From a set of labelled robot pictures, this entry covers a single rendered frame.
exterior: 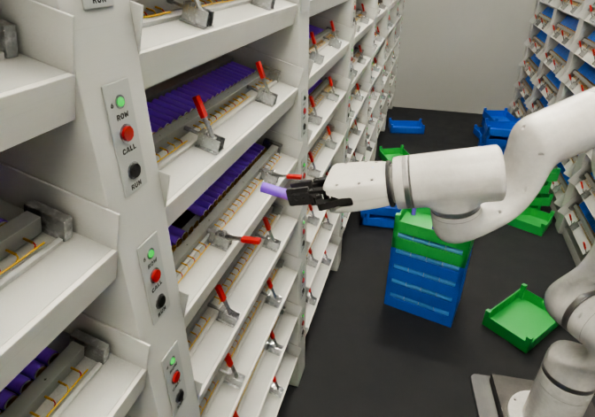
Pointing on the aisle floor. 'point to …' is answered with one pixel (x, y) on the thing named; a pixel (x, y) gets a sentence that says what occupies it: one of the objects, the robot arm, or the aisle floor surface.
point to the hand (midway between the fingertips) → (301, 192)
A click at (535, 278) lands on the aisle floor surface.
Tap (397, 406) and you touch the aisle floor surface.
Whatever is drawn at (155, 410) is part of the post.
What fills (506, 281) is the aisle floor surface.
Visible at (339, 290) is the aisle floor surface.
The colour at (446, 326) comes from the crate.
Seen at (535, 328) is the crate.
